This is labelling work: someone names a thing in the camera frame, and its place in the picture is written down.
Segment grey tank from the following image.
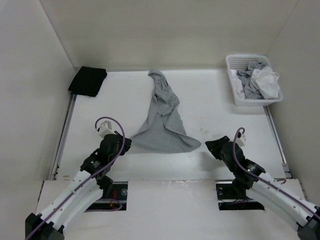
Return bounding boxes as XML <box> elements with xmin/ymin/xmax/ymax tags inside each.
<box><xmin>236</xmin><ymin>61</ymin><xmax>267</xmax><ymax>100</ymax></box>
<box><xmin>131</xmin><ymin>70</ymin><xmax>201</xmax><ymax>154</ymax></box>

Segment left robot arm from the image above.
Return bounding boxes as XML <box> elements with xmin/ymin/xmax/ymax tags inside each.
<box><xmin>25</xmin><ymin>132</ymin><xmax>132</xmax><ymax>240</ymax></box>

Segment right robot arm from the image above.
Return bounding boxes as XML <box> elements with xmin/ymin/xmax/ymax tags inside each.
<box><xmin>205</xmin><ymin>136</ymin><xmax>320</xmax><ymax>240</ymax></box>

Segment white tank top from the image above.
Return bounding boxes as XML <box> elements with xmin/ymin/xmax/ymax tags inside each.
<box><xmin>230</xmin><ymin>69</ymin><xmax>245</xmax><ymax>100</ymax></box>

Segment folded black tank top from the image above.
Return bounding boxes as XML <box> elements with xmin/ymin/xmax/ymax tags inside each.
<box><xmin>68</xmin><ymin>66</ymin><xmax>108</xmax><ymax>97</ymax></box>

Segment white plastic basket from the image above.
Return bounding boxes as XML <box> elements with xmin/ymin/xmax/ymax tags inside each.
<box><xmin>225</xmin><ymin>54</ymin><xmax>284</xmax><ymax>107</ymax></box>

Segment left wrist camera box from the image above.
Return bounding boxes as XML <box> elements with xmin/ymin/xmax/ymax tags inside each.
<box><xmin>96</xmin><ymin>120</ymin><xmax>116</xmax><ymax>139</ymax></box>

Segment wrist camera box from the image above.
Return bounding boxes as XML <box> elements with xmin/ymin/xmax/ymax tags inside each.
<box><xmin>235</xmin><ymin>132</ymin><xmax>246</xmax><ymax>148</ymax></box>
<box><xmin>96</xmin><ymin>120</ymin><xmax>116</xmax><ymax>139</ymax></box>

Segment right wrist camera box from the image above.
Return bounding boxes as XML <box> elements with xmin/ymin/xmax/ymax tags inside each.
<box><xmin>235</xmin><ymin>132</ymin><xmax>246</xmax><ymax>148</ymax></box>

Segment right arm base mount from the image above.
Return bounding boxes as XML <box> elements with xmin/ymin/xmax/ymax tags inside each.
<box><xmin>215</xmin><ymin>181</ymin><xmax>265</xmax><ymax>211</ymax></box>

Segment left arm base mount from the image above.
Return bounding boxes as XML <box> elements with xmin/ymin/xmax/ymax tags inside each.
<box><xmin>86</xmin><ymin>181</ymin><xmax>129</xmax><ymax>212</ymax></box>

